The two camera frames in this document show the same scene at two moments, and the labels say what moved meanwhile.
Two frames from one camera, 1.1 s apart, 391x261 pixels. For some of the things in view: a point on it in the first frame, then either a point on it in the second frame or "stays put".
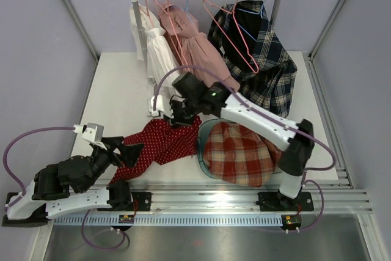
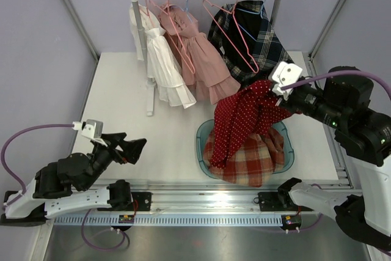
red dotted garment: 163,142 -> 248,112
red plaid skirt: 234,153 stays put
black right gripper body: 183,112 -> 305,99
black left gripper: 130,153 stays put
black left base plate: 142,201 stays put
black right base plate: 275,202 stays put
